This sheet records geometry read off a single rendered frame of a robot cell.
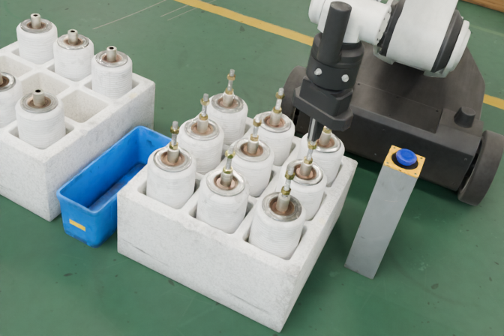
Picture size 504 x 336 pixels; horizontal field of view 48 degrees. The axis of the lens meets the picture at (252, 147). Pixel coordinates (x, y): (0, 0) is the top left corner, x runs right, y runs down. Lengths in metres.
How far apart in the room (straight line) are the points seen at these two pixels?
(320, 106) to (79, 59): 0.67
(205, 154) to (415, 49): 0.51
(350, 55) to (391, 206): 0.37
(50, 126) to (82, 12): 0.98
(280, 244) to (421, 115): 0.64
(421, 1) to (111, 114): 0.73
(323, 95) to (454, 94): 0.79
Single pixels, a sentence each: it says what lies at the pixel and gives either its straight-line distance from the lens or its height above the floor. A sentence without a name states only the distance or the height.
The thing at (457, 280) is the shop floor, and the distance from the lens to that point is 1.43.
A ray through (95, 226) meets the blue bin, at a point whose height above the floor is 0.07.
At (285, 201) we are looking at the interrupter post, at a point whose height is 0.28.
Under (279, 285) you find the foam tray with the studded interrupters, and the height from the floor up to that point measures 0.14.
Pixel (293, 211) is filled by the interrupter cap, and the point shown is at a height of 0.25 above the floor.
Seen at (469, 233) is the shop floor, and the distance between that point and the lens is 1.56.
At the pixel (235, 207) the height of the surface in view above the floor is 0.23.
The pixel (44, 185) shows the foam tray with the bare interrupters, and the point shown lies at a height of 0.11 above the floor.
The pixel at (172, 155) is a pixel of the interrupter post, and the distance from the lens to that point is 1.11.
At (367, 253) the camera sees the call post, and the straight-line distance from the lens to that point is 1.29.
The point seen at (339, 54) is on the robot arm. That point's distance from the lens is 0.94.
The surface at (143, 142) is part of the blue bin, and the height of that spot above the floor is 0.08.
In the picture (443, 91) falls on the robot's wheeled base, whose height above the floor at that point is 0.17.
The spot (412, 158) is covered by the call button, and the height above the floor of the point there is 0.33.
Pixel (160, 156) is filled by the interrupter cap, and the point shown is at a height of 0.25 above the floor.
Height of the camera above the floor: 0.99
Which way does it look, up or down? 38 degrees down
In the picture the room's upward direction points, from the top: 11 degrees clockwise
